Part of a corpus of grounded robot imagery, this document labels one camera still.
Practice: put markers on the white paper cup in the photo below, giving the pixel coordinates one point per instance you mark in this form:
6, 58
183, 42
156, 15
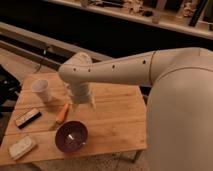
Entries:
41, 88

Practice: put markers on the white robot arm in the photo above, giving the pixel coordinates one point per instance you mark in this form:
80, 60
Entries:
179, 107

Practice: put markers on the black and tan eraser block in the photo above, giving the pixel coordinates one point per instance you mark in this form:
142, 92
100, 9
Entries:
27, 118

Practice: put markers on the black object at left edge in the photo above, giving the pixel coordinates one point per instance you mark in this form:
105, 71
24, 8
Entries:
9, 89

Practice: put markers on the long wooden bench beam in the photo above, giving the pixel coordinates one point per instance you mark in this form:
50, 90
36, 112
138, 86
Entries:
36, 47

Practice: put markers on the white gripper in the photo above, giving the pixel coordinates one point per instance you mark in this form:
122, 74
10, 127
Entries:
80, 93

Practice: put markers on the wooden table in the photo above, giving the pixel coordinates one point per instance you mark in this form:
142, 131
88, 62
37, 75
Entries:
117, 123

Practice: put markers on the white sponge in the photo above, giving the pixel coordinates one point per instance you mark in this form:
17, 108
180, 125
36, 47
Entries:
21, 147

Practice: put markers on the dark purple ceramic bowl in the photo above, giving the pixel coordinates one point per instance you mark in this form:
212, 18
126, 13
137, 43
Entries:
71, 136

